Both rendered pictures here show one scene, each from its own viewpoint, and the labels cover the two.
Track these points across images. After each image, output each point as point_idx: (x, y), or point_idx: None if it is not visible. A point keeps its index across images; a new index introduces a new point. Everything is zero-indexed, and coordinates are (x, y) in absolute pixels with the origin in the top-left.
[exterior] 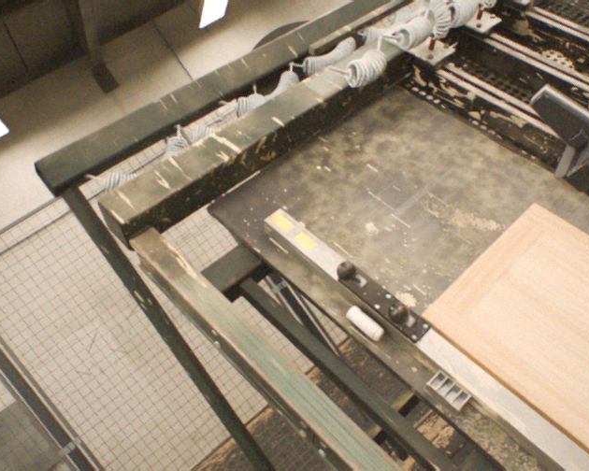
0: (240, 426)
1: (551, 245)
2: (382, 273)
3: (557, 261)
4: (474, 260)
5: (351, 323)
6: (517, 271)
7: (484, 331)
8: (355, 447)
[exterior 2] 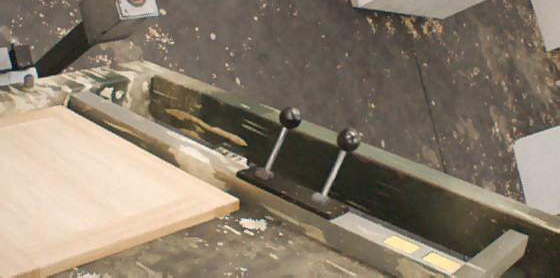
0: None
1: (25, 235)
2: (281, 245)
3: (31, 222)
4: (141, 247)
5: None
6: (93, 220)
7: (167, 186)
8: (318, 131)
